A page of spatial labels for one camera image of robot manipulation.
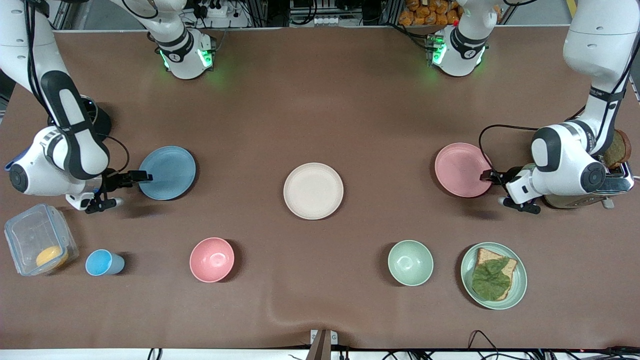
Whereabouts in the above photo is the beige plate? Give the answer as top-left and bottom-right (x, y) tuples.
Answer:
(283, 162), (345, 220)

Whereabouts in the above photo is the pink plate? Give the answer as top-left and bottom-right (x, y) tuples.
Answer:
(434, 142), (495, 198)

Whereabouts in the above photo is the black round object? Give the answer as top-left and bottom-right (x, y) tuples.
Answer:
(48, 95), (113, 137)

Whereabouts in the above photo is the black loose cable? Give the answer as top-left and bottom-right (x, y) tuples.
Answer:
(467, 330), (503, 360)

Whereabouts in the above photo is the white power strip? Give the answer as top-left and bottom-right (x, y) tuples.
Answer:
(197, 2), (230, 19)

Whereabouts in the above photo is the blue cup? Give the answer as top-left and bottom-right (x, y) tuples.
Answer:
(85, 249), (125, 277)

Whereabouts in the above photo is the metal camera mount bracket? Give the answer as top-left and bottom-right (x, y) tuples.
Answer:
(306, 329), (339, 360)

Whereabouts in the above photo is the green plate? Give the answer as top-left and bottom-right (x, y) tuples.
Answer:
(460, 242), (528, 310)

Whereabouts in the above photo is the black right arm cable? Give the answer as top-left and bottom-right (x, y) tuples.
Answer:
(102, 134), (130, 176)

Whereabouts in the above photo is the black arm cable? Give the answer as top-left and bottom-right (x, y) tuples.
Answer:
(478, 124), (540, 172)
(102, 134), (130, 176)

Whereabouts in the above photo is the clear plastic container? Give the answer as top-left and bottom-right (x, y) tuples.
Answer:
(4, 203), (79, 277)

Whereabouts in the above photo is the beige and chrome toaster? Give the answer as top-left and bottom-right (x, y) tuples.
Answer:
(522, 162), (635, 210)

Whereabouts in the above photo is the green bowl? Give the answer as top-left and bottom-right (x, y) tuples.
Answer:
(388, 240), (434, 287)

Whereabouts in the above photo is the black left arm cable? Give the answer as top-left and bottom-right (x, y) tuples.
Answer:
(478, 124), (540, 172)

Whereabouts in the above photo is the orange snack packets bag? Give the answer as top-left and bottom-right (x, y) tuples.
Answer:
(398, 0), (502, 27)

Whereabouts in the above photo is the blue plate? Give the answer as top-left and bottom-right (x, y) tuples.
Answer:
(138, 146), (197, 201)

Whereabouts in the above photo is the dark bread slice in toaster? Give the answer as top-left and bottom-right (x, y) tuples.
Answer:
(602, 130), (632, 170)

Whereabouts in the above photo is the green lettuce leaf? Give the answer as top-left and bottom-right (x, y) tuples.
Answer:
(471, 258), (512, 301)

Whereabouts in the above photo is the orange round food piece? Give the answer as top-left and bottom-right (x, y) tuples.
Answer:
(35, 245), (69, 271)

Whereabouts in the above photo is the pink bowl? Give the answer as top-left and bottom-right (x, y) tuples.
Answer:
(189, 237), (235, 284)

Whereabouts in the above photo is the brown bread slice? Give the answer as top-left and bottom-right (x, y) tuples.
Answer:
(474, 248), (518, 301)

